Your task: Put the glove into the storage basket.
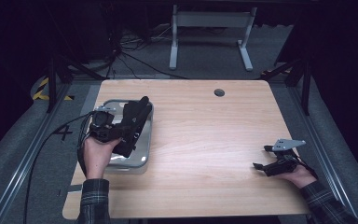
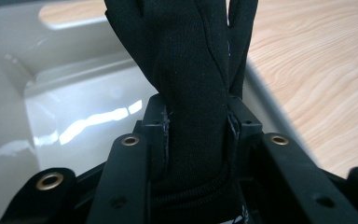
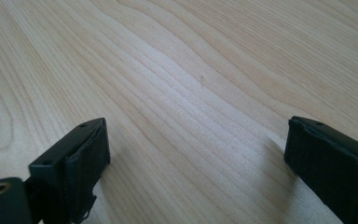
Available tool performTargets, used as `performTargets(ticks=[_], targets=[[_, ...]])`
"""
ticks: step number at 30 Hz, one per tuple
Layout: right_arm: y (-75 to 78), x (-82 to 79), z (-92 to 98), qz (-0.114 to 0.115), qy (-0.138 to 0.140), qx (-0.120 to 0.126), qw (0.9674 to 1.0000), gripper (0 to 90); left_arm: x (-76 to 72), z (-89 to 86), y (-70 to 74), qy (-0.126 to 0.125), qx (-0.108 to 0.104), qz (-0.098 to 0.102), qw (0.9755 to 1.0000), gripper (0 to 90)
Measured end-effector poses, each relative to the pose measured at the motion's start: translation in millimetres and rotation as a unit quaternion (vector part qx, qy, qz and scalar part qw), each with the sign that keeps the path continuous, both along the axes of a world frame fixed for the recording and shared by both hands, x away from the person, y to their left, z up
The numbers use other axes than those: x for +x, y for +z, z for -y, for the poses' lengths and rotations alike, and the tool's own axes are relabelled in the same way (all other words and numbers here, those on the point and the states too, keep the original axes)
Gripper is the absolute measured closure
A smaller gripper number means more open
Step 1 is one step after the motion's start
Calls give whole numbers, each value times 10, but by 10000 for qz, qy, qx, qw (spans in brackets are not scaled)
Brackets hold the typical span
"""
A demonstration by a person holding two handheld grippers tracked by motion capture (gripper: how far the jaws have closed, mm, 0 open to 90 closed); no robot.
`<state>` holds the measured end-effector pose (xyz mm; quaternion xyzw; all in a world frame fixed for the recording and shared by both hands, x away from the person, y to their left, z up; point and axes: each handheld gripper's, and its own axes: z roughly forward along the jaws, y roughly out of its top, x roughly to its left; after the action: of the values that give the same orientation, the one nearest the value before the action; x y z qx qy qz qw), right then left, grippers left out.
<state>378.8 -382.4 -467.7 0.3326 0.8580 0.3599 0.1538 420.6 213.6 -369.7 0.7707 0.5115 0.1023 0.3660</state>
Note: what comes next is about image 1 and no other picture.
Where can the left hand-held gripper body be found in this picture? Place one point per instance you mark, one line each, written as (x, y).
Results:
(102, 126)

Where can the person's left hand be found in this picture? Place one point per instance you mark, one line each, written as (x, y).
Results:
(96, 158)

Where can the aluminium rail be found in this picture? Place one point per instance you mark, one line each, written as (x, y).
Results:
(323, 149)
(21, 165)

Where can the person's right hand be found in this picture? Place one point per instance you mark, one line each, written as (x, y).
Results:
(301, 177)

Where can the black metal stand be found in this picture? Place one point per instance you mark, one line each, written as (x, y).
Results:
(52, 84)
(306, 90)

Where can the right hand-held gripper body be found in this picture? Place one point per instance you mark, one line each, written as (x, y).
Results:
(281, 166)

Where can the grey table grommet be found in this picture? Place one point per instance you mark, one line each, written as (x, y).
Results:
(219, 92)

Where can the black cloth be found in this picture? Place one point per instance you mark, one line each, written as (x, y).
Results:
(135, 118)

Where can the white desk frame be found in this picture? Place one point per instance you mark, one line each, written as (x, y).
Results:
(211, 19)

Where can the metal tray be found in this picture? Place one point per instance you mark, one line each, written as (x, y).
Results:
(140, 152)

